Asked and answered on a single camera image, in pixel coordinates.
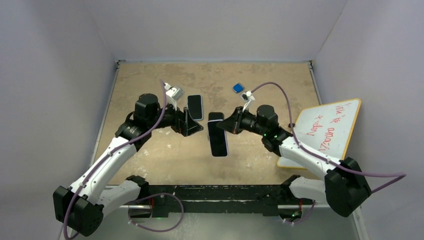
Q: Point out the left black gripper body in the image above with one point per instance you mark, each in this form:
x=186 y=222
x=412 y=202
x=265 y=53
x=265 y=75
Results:
x=170 y=119

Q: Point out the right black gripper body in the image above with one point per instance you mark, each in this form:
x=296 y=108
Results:
x=245 y=121

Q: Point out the light blue phone case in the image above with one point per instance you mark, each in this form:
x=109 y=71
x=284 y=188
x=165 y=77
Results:
x=202 y=107

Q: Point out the black phone case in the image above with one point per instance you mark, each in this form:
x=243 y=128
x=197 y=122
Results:
x=215 y=116

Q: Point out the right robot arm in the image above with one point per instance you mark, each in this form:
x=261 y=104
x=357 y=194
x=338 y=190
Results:
x=340 y=183

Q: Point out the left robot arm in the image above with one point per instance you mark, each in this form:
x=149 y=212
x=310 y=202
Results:
x=83 y=205

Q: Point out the blue eraser block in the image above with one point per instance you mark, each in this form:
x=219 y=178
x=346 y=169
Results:
x=238 y=88

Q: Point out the yellow-framed whiteboard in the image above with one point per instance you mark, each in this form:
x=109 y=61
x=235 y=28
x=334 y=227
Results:
x=326 y=129

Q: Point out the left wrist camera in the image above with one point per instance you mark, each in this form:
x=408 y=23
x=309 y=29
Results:
x=173 y=94

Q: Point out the black base frame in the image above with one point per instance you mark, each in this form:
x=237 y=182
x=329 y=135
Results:
x=269 y=200

